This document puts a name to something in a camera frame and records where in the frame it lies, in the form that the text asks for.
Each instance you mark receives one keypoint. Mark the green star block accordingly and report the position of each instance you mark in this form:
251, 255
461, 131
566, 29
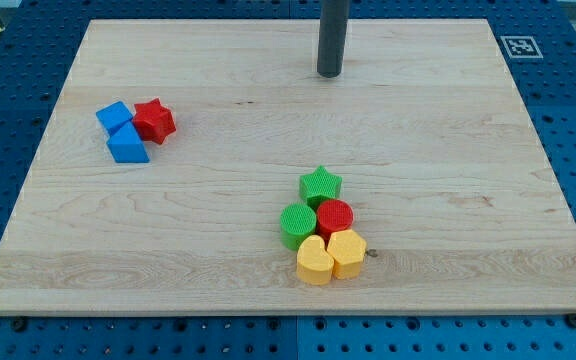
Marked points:
319, 186

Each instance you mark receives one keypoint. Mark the red star block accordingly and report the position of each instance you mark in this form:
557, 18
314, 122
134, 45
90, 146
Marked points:
153, 121

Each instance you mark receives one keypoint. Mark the green cylinder block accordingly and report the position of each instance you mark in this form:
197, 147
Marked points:
297, 222

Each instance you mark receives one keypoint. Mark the red cylinder block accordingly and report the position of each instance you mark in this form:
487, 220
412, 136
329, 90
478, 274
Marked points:
333, 216

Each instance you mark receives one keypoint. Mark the yellow heart block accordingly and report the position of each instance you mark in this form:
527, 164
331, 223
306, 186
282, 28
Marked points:
314, 263

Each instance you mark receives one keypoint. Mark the yellow hexagon block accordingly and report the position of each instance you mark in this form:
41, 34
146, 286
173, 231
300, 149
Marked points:
347, 249

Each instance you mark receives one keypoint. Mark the light wooden board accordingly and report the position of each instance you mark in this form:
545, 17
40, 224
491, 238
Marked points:
439, 159

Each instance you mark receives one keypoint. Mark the blue triangular prism block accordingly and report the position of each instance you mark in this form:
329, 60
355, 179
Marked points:
126, 145

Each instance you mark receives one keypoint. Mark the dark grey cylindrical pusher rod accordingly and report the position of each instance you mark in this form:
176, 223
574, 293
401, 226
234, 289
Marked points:
334, 17

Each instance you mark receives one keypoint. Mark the blue cube block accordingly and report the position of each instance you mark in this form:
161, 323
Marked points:
114, 116

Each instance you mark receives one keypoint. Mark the white fiducial marker tag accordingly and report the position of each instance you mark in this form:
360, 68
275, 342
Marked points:
521, 47

